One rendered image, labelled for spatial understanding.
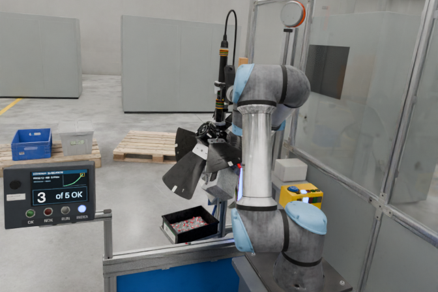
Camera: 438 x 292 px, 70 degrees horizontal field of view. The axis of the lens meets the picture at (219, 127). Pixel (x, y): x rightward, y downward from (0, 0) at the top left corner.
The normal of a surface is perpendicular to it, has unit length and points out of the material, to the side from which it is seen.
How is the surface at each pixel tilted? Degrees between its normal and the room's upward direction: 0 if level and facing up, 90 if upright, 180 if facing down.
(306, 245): 93
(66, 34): 90
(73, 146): 95
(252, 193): 70
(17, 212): 75
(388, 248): 90
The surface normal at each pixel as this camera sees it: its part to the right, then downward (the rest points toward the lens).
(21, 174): 0.33, 0.02
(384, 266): -0.95, 0.02
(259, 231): 0.06, -0.12
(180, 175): -0.33, -0.36
